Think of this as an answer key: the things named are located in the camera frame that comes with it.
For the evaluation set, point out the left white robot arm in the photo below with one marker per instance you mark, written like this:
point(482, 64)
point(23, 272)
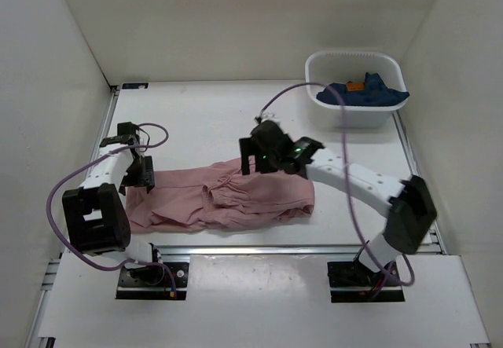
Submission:
point(95, 214)

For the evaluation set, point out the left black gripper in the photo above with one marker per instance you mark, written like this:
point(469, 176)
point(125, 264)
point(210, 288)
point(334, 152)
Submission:
point(146, 179)

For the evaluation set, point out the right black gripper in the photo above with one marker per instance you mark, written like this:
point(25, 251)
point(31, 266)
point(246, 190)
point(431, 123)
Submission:
point(249, 147)

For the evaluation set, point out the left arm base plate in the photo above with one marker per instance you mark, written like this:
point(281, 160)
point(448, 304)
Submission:
point(169, 281)

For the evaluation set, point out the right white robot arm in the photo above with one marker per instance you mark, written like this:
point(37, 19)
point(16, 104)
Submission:
point(407, 205)

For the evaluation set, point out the black corner label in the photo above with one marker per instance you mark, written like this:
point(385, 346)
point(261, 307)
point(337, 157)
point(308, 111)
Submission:
point(135, 86)

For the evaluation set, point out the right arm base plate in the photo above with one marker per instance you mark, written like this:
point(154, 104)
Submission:
point(353, 285)

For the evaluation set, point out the pink trousers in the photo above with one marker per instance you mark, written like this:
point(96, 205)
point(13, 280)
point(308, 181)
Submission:
point(218, 197)

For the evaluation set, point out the dark blue trousers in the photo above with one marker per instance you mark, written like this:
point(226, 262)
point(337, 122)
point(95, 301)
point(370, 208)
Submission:
point(371, 92)

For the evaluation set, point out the white plastic basket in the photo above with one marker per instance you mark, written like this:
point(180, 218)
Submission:
point(328, 66)

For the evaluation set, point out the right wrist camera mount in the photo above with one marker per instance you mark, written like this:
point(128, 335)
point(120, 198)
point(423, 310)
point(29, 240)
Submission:
point(270, 116)

